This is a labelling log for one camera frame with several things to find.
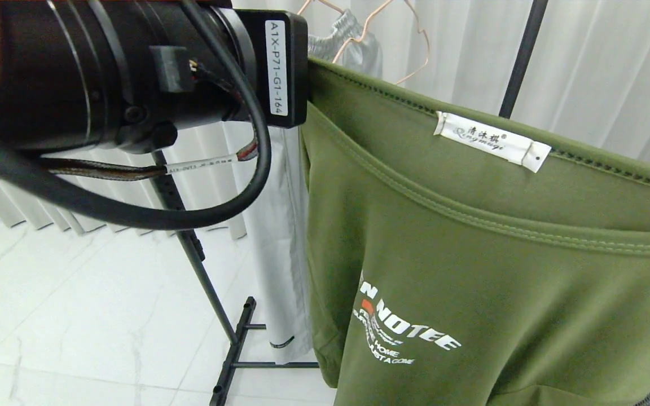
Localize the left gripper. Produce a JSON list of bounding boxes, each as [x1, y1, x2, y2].
[[0, 0, 309, 157]]

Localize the pink clothes hanger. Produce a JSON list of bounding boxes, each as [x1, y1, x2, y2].
[[296, 0, 346, 17], [331, 0, 432, 86]]

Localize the pale grey shorts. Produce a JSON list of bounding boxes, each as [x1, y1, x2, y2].
[[239, 8, 385, 365]]

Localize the green garment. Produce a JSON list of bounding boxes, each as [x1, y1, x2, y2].
[[300, 56, 650, 406]]

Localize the black clothes rack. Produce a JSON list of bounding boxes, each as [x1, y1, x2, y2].
[[149, 0, 550, 406]]

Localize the black cable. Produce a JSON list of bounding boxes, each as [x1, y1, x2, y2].
[[0, 0, 273, 231]]

